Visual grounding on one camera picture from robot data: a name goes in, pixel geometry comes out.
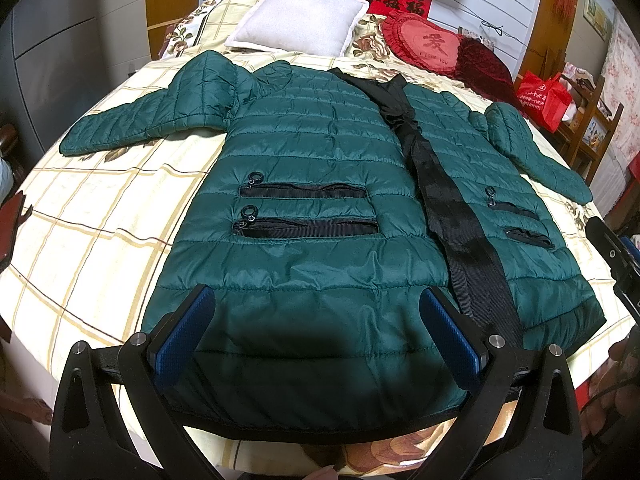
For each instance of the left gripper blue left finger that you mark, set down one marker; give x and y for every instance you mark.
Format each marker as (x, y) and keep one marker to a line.
(177, 335)

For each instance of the red heart-shaped cushion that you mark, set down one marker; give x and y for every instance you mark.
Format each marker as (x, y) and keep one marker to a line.
(421, 43)

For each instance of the dark red velvet cushion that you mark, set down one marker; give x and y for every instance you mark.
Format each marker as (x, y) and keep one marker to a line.
(484, 73)

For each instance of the floral pink curtain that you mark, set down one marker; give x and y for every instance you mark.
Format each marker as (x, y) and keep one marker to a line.
(621, 73)

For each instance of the grey wardrobe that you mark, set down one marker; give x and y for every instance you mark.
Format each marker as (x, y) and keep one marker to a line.
(59, 58)

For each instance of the dark green quilted puffer jacket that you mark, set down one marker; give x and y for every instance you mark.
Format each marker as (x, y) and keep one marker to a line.
(334, 203)

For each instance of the red shopping bag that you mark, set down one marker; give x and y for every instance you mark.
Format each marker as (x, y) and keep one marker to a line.
(544, 101)

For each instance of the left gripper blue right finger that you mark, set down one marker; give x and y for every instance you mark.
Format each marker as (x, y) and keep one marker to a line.
(458, 339)

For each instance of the white square pillow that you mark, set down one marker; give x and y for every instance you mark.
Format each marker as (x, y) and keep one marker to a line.
(316, 27)

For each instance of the wooden shelf rack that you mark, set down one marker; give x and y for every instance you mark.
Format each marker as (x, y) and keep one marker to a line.
(585, 141)

